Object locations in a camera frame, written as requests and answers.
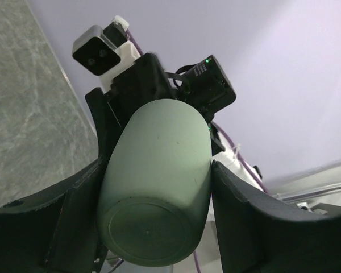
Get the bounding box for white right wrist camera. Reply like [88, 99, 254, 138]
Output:
[72, 15, 143, 91]

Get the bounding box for light green cup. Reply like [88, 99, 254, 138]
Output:
[97, 99, 212, 267]

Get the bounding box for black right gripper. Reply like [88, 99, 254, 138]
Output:
[85, 53, 236, 162]

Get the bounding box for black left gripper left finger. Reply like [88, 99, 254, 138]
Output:
[0, 158, 106, 272]

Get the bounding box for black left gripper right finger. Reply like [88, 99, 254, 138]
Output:
[212, 161, 341, 272]

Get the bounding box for aluminium front rail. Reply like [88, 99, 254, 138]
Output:
[268, 163, 341, 210]

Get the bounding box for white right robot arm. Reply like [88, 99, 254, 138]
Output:
[85, 53, 264, 191]

